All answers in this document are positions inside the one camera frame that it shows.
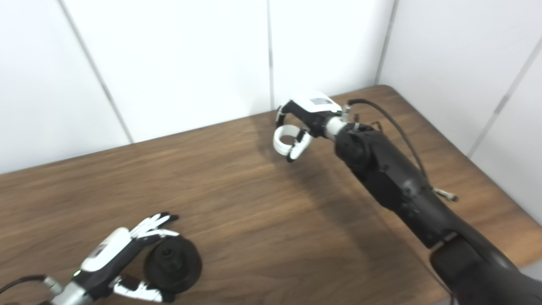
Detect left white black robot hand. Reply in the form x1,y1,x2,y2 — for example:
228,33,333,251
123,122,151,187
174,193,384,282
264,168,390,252
72,213,180,303

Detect white toothed plastic ring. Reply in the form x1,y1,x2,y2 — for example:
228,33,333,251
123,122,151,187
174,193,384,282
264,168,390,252
273,126,306,155

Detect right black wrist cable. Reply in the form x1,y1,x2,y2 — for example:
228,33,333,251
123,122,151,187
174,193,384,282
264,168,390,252
347,99,430,183

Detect round black plastic part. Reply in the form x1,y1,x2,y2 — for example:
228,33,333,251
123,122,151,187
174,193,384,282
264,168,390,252
143,236,202,295

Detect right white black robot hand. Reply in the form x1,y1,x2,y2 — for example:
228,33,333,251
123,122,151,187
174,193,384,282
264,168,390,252
275,90,343,163

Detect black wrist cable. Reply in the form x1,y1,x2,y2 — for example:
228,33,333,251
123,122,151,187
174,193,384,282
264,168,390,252
0,275,62,297
347,99,430,183

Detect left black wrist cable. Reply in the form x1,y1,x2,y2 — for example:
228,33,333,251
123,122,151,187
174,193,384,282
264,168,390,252
0,275,62,297

